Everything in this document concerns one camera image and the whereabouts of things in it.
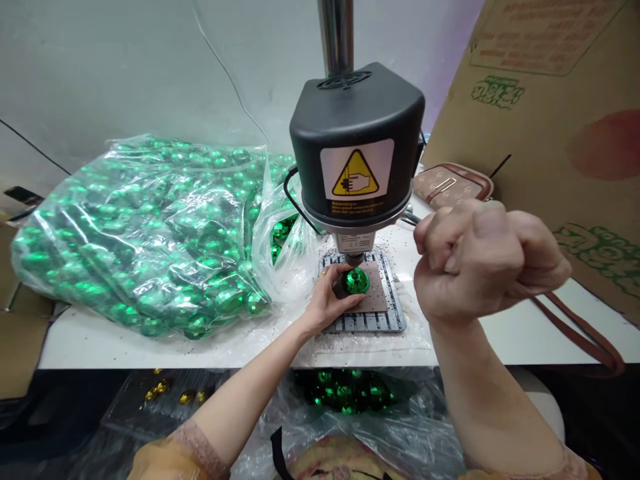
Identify thin white cable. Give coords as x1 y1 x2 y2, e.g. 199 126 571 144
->
192 0 272 147

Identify person's left index finger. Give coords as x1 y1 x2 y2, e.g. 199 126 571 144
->
319 265 352 284

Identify person's right fingers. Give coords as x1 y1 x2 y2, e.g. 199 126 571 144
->
413 201 476 277

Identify flat brown cardboard boxes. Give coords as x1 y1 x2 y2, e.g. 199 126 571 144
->
0 209 57 401

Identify person's body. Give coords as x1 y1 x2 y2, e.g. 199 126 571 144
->
131 419 603 480

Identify person's right thumb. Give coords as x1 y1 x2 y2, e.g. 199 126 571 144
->
452 203 527 281

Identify person's left hand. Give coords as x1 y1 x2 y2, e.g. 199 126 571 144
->
305 265 367 332

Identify brown patterned purse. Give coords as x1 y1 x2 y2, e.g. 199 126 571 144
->
412 161 627 379

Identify person's left thumb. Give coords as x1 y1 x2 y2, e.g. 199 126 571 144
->
331 295 367 313

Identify black bench drill press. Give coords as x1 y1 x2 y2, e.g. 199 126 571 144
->
282 0 427 337

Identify person's right hand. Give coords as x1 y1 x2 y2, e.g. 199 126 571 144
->
412 201 574 332

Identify open bag of green balls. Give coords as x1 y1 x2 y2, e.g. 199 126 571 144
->
267 367 453 480

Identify small bag of green balls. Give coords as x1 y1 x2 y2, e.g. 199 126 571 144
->
251 152 322 283

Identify large printed cardboard box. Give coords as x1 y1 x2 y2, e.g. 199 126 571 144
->
423 0 640 315

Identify large bag of green balls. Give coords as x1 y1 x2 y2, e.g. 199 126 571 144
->
9 131 281 342

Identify brown square board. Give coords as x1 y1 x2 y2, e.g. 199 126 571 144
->
343 259 390 315

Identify clear tray of gold balls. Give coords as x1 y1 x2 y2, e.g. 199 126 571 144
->
99 367 223 443

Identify green faceted ball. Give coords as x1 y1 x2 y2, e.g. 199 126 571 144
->
335 267 370 301

